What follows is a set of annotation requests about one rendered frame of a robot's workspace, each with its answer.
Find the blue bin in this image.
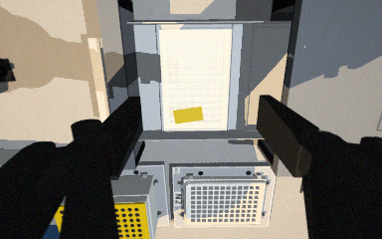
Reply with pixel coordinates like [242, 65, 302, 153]
[42, 225, 60, 239]

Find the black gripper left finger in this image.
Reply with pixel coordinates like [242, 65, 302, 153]
[0, 97, 143, 239]

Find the clear multi-well plate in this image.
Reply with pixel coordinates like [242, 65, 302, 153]
[184, 176, 267, 224]

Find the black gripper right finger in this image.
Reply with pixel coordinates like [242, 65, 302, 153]
[256, 95, 382, 239]

